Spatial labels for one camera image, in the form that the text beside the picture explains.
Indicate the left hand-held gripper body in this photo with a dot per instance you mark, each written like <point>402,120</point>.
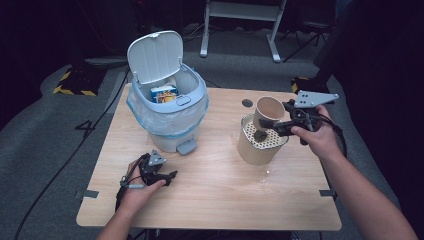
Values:
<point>156,158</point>

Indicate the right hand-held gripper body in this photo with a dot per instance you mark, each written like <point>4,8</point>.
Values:
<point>313,98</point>

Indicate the brown paper cup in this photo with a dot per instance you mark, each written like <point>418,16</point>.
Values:
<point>268,111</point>

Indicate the beige container with strainer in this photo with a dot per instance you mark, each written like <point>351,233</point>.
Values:
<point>255,153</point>

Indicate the blue red snack box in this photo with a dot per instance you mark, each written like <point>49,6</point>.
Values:
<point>164,94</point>

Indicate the white blue pedal trash bin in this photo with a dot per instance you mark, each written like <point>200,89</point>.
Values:
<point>156,56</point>

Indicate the person's left hand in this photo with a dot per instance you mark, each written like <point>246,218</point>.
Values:
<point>136,196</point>

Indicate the person's right hand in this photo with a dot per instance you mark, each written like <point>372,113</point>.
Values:
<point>325,140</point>

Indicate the black yellow striped stand base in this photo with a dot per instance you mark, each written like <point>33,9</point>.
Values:
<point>78,83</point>
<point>310,85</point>

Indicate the clear plastic bin liner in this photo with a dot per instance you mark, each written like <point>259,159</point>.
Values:
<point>166,121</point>

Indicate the black tripod stand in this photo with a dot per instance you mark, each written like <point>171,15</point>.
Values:
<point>311,33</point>

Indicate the grey flat floor plate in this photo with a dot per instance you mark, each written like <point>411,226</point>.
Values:
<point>106,61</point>

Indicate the white metal desk frame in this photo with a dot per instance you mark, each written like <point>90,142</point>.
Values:
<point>241,10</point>

